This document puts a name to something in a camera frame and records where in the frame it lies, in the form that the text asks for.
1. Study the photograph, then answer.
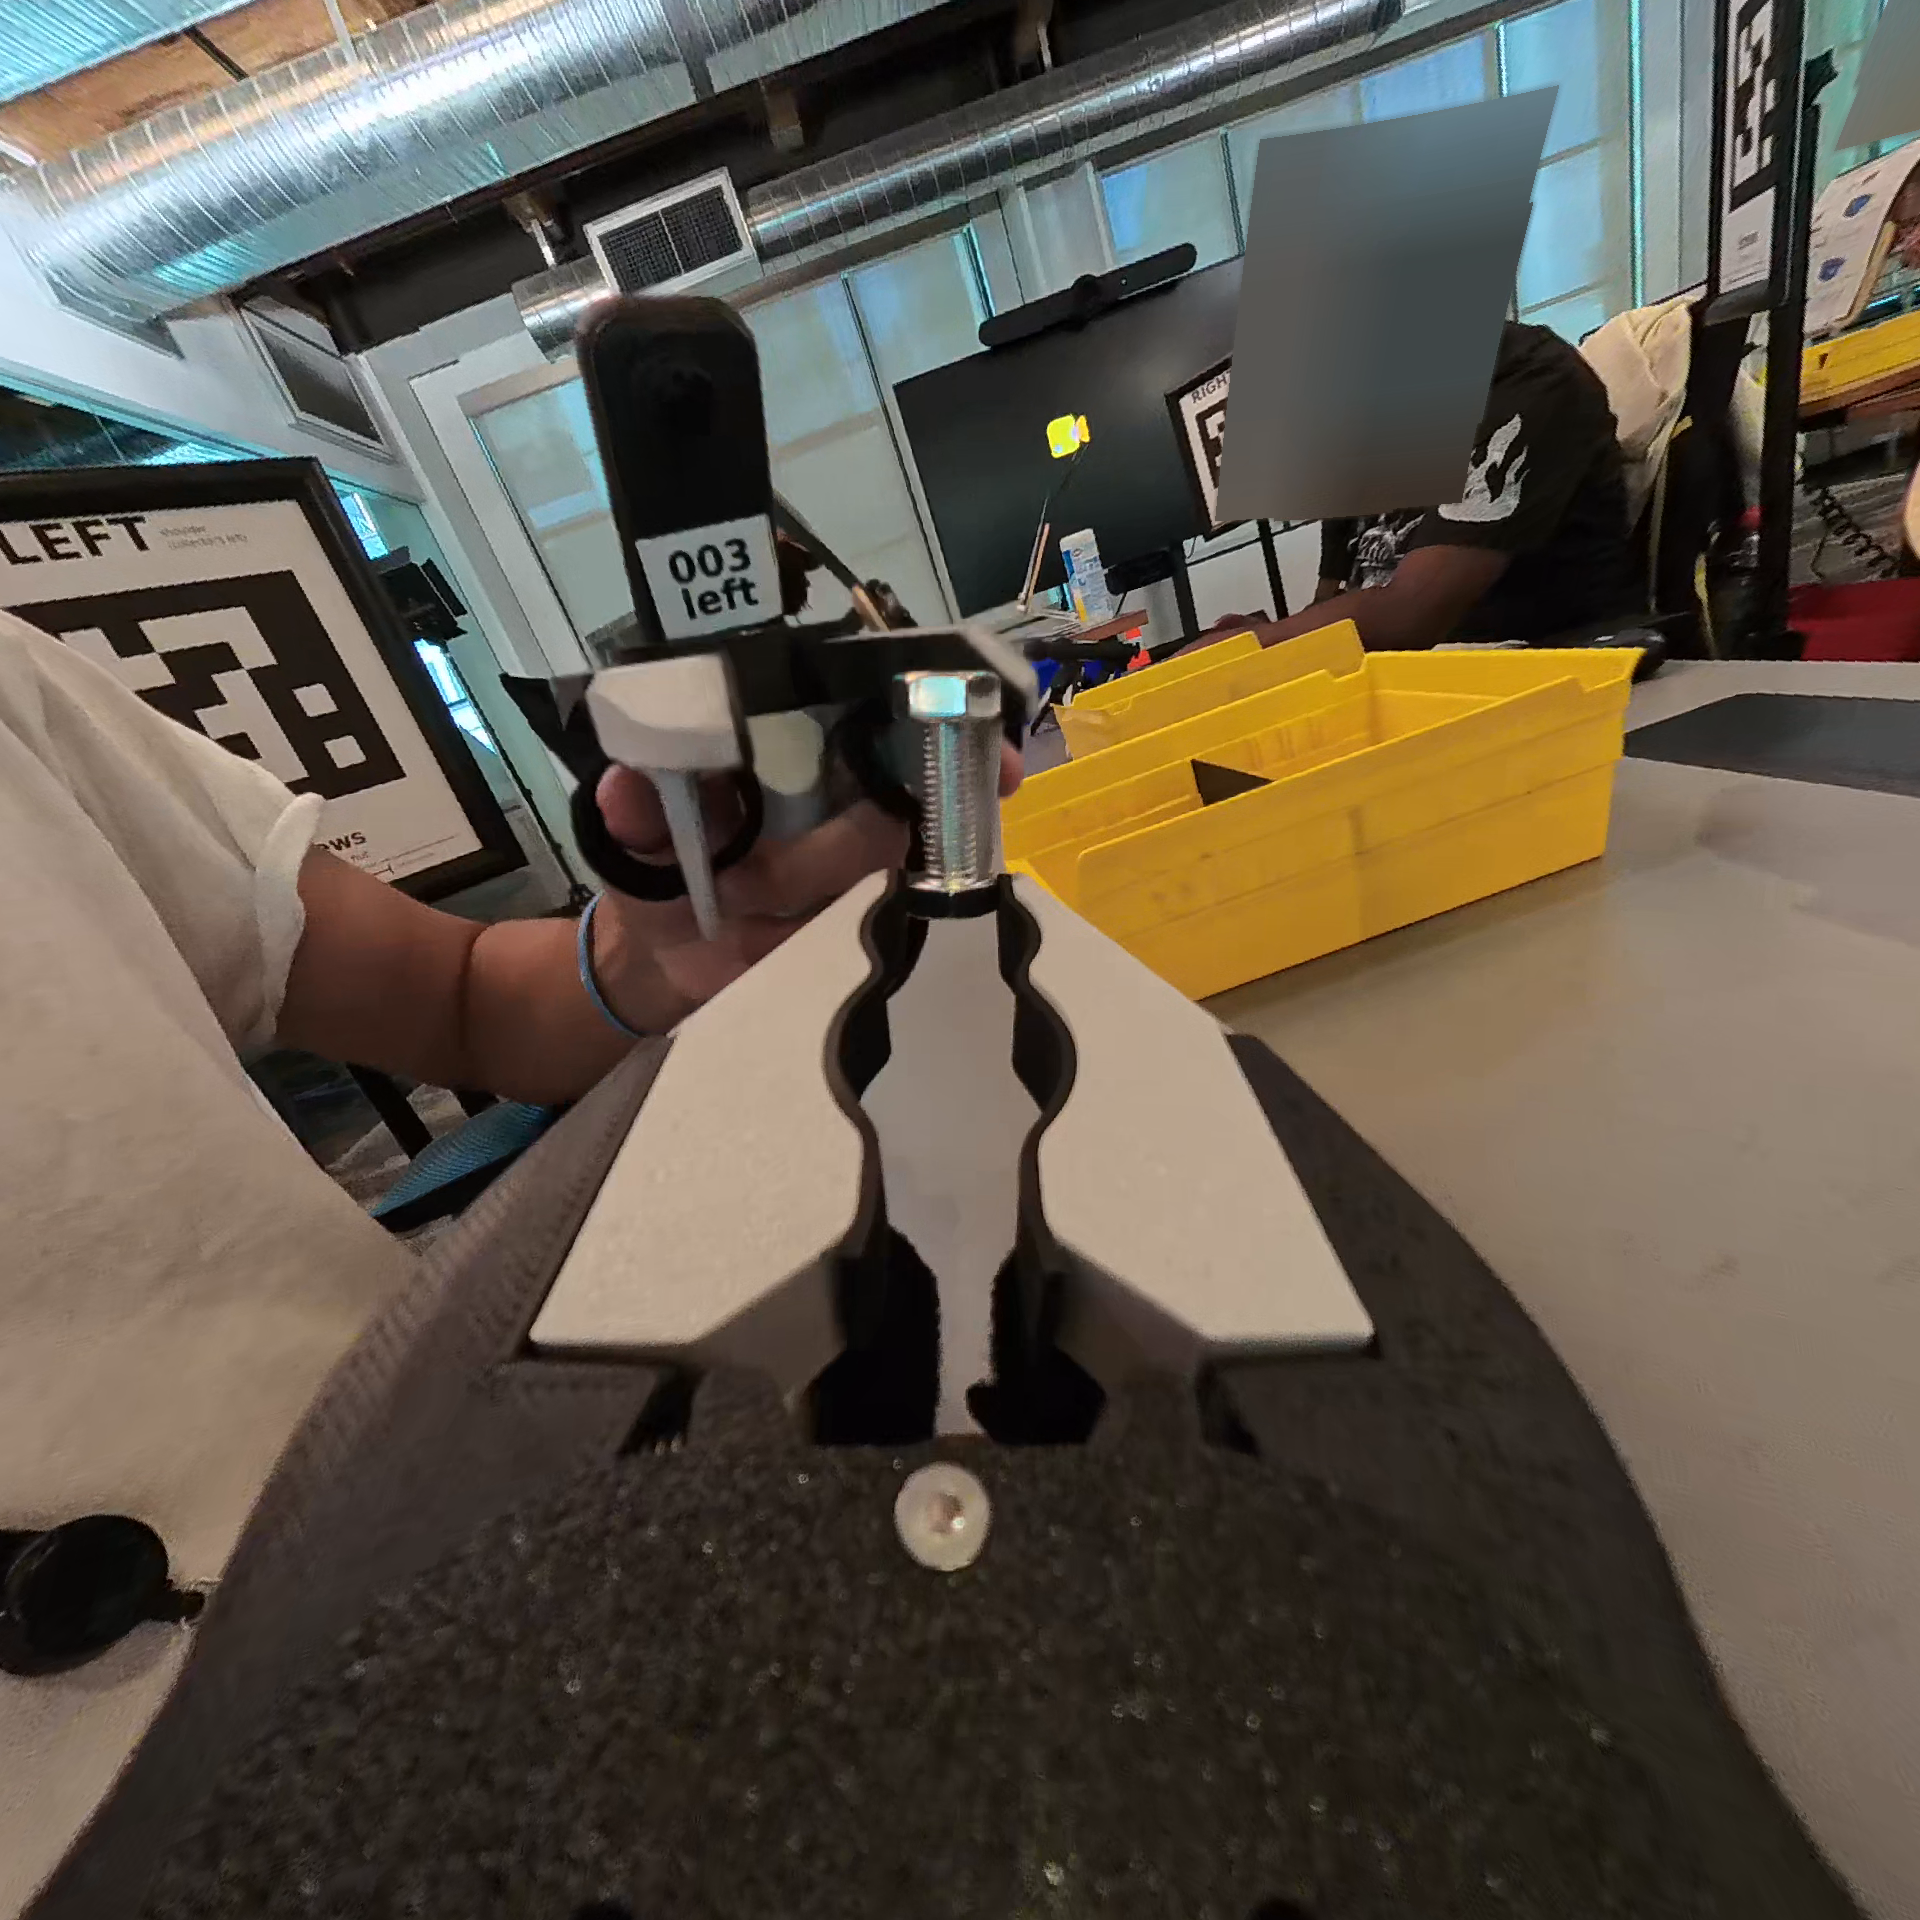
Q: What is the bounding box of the silver air duct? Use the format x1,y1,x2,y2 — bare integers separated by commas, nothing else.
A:
0,0,1410,326
507,0,1570,359
0,0,292,102

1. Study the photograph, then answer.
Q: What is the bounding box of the grey desk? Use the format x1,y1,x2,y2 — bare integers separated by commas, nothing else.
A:
886,756,1920,1920
1627,656,1920,702

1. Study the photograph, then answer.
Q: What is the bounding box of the person's left hand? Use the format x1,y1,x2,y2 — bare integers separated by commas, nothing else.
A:
594,743,1030,1042

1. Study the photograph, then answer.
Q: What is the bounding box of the black video bar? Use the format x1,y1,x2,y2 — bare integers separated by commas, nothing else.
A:
976,244,1199,349

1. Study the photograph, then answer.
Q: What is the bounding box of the cream jacket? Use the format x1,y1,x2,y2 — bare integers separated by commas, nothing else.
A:
1582,293,1724,485

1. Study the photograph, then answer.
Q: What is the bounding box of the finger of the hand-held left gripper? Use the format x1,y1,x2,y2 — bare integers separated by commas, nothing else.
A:
916,621,1040,721
583,656,747,942

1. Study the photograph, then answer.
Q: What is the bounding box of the blue chair part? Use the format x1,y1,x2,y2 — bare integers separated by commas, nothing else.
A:
367,1101,563,1228

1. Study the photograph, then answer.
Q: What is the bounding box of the marker poster on stand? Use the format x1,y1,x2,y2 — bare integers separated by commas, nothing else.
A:
1708,0,1808,296

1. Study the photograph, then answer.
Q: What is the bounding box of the black badge reel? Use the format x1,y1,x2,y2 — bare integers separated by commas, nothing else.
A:
0,1512,209,1676

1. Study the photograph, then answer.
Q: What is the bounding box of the person's left forearm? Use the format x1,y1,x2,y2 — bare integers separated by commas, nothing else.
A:
274,845,632,1111

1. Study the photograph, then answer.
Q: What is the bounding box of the silver hex bolt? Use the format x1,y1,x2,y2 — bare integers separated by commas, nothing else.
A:
892,672,1003,903

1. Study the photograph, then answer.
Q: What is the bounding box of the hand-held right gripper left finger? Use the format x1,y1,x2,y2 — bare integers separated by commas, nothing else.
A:
530,875,939,1435

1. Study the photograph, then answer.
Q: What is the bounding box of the blue wristband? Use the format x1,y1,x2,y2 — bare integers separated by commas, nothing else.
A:
575,892,650,1042

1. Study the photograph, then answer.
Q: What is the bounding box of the person's white shirt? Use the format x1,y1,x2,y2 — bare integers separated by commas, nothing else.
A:
0,611,429,1879

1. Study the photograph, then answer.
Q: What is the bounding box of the white air vent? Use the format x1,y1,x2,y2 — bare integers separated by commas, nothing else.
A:
586,169,750,293

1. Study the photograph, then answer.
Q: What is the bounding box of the black studio light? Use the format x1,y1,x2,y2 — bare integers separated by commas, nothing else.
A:
374,552,469,646

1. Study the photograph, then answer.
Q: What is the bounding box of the framed marker poster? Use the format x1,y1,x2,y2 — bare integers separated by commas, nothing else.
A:
1169,357,1248,545
0,456,530,903

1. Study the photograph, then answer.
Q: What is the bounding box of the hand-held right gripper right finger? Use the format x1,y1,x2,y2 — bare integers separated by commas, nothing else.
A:
967,875,1377,1435

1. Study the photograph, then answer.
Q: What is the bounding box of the large black screen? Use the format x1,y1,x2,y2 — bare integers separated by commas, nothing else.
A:
892,255,1248,621

